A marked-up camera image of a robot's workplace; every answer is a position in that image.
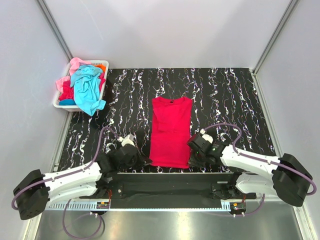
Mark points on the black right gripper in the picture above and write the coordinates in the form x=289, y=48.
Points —
x=192, y=161

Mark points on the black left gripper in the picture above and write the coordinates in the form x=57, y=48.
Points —
x=142, y=161

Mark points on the red t-shirt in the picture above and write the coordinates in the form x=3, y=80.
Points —
x=170, y=132

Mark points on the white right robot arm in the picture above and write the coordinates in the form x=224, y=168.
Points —
x=284, y=177

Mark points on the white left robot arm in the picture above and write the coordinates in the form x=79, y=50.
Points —
x=38, y=191

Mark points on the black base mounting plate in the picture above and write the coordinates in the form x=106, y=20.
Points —
x=161, y=191

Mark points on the left electronics board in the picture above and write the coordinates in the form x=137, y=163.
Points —
x=103, y=205

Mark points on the electronics board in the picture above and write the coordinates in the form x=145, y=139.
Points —
x=103, y=205
x=238, y=206

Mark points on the right electronics board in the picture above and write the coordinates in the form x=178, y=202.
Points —
x=238, y=206

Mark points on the white plastic laundry basket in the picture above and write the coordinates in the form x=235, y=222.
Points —
x=66, y=73

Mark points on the light blue t-shirt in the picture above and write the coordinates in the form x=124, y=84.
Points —
x=85, y=82

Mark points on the magenta t-shirt in basket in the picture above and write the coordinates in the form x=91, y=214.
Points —
x=68, y=92

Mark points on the orange t-shirt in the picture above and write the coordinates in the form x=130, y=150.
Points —
x=101, y=66

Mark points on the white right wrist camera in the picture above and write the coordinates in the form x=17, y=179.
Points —
x=206, y=136

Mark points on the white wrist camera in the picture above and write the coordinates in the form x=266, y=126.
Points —
x=127, y=140
x=206, y=136

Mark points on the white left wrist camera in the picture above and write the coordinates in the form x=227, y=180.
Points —
x=127, y=140

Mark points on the white slotted cable duct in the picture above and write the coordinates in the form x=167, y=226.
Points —
x=92, y=206

